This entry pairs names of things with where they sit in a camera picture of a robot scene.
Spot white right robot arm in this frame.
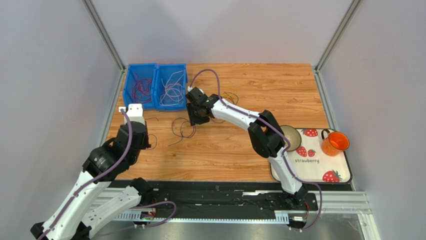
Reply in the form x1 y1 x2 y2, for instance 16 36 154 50
185 87 308 206

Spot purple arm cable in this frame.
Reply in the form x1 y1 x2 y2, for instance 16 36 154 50
188 68 323 232
36 108 177 240

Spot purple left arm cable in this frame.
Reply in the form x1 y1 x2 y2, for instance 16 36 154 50
36 108 177 240

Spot orange plastic cup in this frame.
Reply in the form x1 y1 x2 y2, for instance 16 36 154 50
321 129 350 156

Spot aluminium frame post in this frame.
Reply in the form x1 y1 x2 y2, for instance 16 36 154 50
315 0 363 74
82 0 125 73

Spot aluminium frame post left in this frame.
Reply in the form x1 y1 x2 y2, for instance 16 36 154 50
82 0 125 73

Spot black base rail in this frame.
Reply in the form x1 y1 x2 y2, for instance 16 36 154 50
99 179 320 221

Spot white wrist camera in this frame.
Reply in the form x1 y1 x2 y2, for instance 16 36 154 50
118 103 146 125
187 86 204 95

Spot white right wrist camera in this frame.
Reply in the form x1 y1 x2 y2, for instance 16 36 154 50
187 86 204 95

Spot blue plastic bin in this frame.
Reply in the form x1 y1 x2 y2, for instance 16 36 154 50
122 63 158 110
153 63 188 111

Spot strawberry print mat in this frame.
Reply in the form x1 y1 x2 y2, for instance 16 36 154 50
287 128 352 184

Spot left blue plastic bin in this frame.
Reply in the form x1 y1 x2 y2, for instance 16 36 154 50
122 63 158 110

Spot yellow wire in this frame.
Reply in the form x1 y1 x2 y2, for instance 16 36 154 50
219 87 240 106

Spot aluminium frame post right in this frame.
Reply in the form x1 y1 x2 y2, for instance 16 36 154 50
315 0 363 74

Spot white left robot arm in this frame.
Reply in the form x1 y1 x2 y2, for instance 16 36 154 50
30 121 153 240

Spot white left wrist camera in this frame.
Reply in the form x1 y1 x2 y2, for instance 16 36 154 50
118 103 146 125

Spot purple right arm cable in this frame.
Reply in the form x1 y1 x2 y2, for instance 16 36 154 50
188 68 323 232

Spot right blue plastic bin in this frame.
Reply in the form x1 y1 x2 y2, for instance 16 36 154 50
153 63 188 111

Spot beige ceramic bowl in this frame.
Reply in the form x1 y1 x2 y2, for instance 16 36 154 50
280 125 302 152

